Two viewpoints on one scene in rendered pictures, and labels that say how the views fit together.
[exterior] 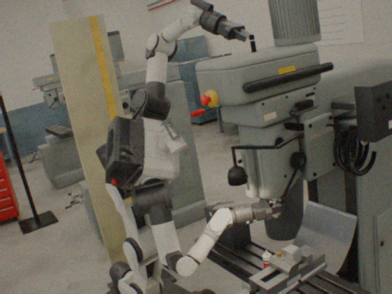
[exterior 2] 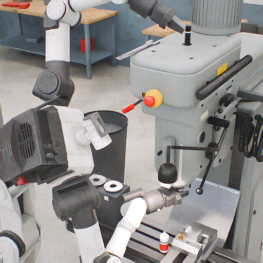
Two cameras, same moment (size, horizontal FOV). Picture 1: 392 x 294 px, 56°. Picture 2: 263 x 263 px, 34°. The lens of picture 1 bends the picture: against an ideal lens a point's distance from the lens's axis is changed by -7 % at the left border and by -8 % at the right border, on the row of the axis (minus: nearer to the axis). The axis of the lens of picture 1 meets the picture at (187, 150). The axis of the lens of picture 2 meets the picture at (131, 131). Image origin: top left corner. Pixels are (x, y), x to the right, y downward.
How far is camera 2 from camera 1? 0.72 m
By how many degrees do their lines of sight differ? 28
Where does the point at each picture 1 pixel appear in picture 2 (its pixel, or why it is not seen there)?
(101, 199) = not seen: outside the picture
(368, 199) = (251, 176)
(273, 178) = (192, 169)
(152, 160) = (74, 157)
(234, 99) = (184, 104)
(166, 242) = (94, 245)
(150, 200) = (78, 203)
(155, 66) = (60, 41)
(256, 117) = (193, 118)
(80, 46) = not seen: outside the picture
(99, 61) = not seen: outside the picture
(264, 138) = (190, 134)
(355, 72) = (255, 57)
